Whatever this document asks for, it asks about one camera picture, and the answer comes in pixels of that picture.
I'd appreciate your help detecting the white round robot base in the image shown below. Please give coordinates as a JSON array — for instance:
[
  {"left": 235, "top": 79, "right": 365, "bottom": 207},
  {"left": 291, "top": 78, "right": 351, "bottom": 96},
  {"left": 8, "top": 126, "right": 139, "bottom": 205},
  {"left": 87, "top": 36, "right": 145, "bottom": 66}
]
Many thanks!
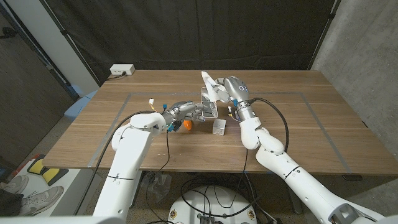
[{"left": 167, "top": 185, "right": 258, "bottom": 224}]

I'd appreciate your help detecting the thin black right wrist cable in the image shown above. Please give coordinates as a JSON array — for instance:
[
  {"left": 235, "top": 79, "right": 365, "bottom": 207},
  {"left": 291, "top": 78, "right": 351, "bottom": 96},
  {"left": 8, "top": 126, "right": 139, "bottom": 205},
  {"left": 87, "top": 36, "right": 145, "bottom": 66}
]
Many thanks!
[{"left": 214, "top": 148, "right": 249, "bottom": 210}]

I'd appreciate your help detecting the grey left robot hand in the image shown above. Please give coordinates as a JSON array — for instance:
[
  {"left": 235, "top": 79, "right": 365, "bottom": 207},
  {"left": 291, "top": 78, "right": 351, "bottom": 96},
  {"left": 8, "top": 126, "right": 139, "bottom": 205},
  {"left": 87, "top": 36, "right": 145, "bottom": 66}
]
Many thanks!
[{"left": 160, "top": 100, "right": 210, "bottom": 132}]

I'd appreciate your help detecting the thin black left wrist cable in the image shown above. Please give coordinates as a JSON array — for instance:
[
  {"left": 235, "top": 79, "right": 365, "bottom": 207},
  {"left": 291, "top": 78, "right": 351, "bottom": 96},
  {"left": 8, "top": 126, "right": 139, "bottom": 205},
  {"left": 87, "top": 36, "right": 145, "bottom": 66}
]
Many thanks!
[{"left": 145, "top": 129, "right": 171, "bottom": 224}]

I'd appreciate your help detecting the black floor cable bundle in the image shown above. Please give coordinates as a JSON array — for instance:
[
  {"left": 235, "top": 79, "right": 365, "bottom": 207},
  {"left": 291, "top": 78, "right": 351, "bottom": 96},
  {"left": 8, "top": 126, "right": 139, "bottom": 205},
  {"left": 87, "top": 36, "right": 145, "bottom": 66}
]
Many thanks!
[{"left": 180, "top": 173, "right": 280, "bottom": 224}]

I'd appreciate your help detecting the grey table leg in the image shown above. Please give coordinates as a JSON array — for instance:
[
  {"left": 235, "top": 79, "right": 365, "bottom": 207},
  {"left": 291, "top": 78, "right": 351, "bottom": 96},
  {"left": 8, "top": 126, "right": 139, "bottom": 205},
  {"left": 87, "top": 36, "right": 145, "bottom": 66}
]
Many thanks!
[{"left": 282, "top": 183, "right": 303, "bottom": 215}]

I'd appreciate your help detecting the dark trouser leg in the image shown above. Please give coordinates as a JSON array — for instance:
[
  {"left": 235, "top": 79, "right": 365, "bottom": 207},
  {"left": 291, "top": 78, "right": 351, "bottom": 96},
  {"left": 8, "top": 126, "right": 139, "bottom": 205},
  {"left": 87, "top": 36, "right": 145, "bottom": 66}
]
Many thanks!
[{"left": 0, "top": 189, "right": 24, "bottom": 217}]

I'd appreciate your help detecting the black power strip cord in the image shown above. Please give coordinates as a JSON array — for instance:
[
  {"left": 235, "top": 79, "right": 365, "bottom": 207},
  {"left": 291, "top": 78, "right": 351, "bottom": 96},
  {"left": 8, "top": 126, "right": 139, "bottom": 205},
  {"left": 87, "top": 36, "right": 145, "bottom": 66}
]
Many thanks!
[{"left": 105, "top": 72, "right": 127, "bottom": 82}]

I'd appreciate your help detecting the yellow and black pad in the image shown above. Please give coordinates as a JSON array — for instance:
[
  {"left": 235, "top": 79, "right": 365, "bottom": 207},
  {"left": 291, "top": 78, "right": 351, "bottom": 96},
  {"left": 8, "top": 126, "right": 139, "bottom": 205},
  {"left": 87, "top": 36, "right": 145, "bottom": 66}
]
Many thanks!
[{"left": 27, "top": 154, "right": 70, "bottom": 187}]

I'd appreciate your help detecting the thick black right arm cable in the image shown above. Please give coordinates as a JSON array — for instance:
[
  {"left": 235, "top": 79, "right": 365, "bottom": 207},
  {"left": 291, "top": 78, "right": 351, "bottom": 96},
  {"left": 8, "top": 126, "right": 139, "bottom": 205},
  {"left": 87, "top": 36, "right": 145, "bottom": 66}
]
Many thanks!
[{"left": 250, "top": 96, "right": 290, "bottom": 153}]

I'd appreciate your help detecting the white robot torso edge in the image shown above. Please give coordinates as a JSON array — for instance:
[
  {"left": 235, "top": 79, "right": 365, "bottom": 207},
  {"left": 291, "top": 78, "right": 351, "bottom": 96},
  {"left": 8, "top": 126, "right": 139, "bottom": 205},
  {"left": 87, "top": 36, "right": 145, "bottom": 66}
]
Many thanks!
[{"left": 0, "top": 215, "right": 125, "bottom": 224}]

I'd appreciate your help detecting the black backdrop curtain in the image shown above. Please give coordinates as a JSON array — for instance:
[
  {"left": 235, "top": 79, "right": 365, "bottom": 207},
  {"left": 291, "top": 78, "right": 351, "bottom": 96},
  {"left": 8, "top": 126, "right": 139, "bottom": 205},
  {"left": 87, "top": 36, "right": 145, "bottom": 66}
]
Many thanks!
[{"left": 40, "top": 0, "right": 340, "bottom": 85}]

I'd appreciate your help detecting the black backdrop stand pole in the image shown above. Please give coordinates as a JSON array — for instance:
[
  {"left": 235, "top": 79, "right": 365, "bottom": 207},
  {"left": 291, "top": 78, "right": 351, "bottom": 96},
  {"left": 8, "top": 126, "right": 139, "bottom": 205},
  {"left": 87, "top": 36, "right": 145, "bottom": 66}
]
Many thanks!
[
  {"left": 307, "top": 0, "right": 342, "bottom": 71},
  {"left": 40, "top": 0, "right": 102, "bottom": 87}
]

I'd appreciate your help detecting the grey finned box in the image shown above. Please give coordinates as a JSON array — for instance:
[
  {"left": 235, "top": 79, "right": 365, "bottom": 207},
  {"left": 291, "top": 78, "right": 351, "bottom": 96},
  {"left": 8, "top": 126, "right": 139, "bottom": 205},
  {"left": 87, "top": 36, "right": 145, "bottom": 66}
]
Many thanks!
[{"left": 198, "top": 214, "right": 216, "bottom": 224}]

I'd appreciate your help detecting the white power strip box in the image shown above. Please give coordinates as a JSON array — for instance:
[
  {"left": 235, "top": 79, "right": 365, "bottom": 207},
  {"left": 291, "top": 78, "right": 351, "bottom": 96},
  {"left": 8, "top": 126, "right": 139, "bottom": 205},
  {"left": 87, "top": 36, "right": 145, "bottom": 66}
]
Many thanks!
[{"left": 109, "top": 63, "right": 136, "bottom": 76}]

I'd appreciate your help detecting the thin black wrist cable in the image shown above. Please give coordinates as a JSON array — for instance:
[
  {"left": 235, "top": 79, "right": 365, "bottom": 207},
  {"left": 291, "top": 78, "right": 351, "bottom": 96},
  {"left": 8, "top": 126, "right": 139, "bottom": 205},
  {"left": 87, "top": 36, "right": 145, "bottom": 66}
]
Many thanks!
[
  {"left": 145, "top": 129, "right": 171, "bottom": 224},
  {"left": 214, "top": 148, "right": 249, "bottom": 210}
]

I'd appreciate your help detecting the grey sneaker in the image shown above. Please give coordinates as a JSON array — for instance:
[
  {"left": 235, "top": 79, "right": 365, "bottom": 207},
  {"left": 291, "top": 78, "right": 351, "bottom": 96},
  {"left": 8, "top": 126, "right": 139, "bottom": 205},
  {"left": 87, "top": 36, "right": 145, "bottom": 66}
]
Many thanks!
[
  {"left": 0, "top": 174, "right": 29, "bottom": 194},
  {"left": 20, "top": 185, "right": 65, "bottom": 217}
]

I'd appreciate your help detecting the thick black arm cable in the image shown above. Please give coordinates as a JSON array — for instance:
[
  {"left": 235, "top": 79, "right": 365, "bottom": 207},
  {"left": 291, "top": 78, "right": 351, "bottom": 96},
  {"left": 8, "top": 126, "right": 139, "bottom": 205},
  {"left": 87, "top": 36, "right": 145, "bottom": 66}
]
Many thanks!
[
  {"left": 250, "top": 96, "right": 290, "bottom": 153},
  {"left": 73, "top": 110, "right": 156, "bottom": 216}
]

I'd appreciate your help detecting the clear plastic bag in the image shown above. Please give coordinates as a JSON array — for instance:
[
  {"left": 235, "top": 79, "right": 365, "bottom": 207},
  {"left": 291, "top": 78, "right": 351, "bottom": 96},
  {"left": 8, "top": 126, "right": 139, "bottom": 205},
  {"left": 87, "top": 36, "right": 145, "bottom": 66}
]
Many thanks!
[{"left": 139, "top": 170, "right": 172, "bottom": 203}]

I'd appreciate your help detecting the white paper napkin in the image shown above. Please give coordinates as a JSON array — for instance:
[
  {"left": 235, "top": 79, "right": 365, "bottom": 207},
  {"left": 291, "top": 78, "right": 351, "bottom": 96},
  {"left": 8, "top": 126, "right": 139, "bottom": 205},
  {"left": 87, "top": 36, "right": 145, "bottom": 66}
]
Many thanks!
[{"left": 200, "top": 70, "right": 221, "bottom": 103}]

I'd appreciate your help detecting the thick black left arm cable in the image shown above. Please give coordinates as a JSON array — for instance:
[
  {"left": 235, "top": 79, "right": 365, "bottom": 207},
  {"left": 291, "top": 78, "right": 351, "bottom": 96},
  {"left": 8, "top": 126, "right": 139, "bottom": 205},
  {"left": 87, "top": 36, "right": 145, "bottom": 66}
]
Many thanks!
[{"left": 73, "top": 110, "right": 156, "bottom": 216}]

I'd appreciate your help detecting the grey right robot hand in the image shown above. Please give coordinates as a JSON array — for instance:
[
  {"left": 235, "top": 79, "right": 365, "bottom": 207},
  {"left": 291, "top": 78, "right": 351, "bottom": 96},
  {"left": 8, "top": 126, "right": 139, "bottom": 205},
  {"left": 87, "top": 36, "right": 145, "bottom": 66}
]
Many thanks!
[{"left": 213, "top": 75, "right": 258, "bottom": 122}]

